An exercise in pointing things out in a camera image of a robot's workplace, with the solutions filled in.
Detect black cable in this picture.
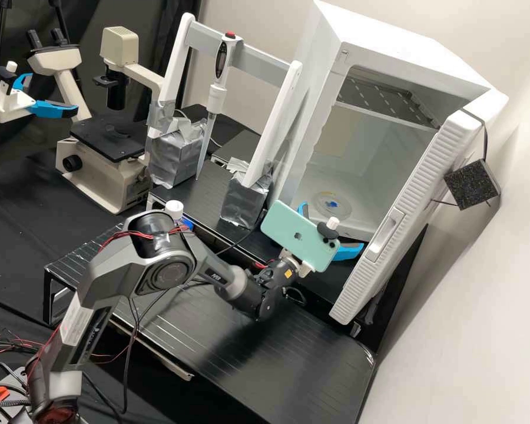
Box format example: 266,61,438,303
213,211,271,258

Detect pipette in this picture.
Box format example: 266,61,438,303
195,32,244,181

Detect small bottle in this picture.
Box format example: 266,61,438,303
166,199,186,223

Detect petri dish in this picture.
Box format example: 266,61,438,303
310,190,354,221

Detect cream microscope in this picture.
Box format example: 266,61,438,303
26,26,165,216

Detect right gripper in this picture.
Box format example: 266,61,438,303
280,201,366,277

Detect white incubator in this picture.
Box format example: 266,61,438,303
286,0,492,243

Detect incubator door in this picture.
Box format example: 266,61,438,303
328,87,511,326

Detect white pipette stand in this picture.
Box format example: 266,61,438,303
145,12,304,231

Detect right wrist camera phone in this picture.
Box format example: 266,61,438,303
260,199,342,273

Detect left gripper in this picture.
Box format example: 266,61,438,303
0,72,80,124

